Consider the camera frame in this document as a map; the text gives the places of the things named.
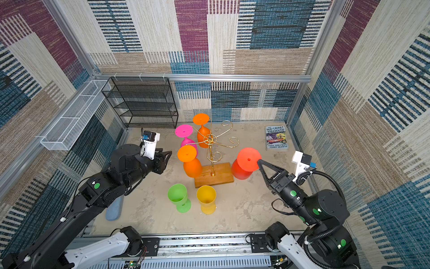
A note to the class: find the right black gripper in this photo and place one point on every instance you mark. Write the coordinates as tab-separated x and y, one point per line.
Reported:
285	177

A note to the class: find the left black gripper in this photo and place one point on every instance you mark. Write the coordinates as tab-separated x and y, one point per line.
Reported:
160	162

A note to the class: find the red plastic wine glass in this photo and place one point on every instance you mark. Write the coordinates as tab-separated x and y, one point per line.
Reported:
246	163

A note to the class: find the green plastic wine glass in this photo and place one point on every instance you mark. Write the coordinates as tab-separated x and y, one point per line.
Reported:
178	195

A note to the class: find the yellow plastic wine glass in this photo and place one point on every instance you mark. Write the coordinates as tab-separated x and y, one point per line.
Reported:
206	196

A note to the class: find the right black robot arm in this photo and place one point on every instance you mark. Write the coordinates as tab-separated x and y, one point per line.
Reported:
326	244

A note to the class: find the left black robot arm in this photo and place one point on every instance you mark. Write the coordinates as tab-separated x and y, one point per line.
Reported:
126	170

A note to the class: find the orange front wine glass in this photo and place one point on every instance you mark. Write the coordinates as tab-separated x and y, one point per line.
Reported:
192	166

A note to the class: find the orange wine glass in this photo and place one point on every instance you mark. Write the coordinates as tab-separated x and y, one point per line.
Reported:
203	133
192	166

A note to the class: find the pink plastic wine glass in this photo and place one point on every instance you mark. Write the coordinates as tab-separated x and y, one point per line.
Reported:
184	131

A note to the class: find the orange back wine glass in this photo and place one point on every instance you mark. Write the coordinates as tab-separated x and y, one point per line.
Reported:
203	133

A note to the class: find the wooden rack base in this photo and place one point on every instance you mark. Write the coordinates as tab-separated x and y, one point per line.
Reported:
219	173

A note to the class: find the paperback book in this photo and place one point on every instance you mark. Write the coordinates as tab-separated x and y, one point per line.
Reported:
276	138

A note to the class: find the blue sponge pad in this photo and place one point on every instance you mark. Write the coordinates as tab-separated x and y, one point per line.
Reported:
114	211

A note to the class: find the white mesh basket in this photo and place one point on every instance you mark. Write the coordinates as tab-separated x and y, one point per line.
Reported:
68	128

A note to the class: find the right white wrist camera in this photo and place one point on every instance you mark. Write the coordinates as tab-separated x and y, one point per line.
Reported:
303	164

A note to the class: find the gold wire glass rack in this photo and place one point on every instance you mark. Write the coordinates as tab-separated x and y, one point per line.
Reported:
212	140

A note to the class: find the black wire shelf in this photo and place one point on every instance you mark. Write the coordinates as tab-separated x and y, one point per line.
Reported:
142	101

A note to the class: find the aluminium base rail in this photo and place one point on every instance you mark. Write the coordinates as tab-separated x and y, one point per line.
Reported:
200	252

